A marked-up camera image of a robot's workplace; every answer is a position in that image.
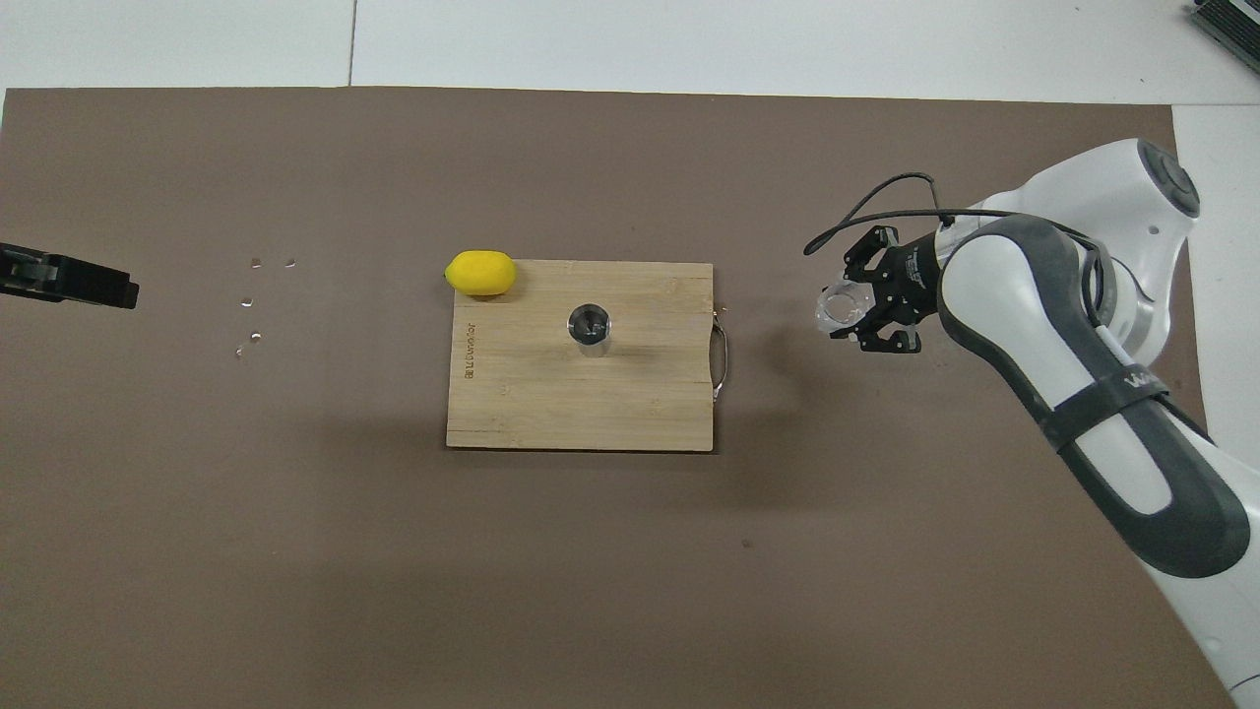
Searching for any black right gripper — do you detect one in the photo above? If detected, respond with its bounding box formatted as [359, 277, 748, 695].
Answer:
[829, 226, 953, 355]

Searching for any small clear glass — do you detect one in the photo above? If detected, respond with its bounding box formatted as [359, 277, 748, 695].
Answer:
[813, 279, 873, 334]

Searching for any steel double jigger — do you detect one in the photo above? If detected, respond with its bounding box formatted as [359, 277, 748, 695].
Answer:
[566, 302, 613, 359]

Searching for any wooden cutting board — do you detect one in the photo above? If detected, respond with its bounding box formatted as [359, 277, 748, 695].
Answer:
[446, 259, 731, 453]

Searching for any yellow lemon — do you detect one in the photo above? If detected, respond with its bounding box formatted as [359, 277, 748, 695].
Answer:
[444, 250, 518, 298]

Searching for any grey ribbed device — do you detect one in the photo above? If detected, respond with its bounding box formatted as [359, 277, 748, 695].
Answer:
[1186, 0, 1260, 76]

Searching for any brown table mat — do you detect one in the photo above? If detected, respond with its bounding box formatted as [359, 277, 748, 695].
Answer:
[0, 87, 1239, 709]

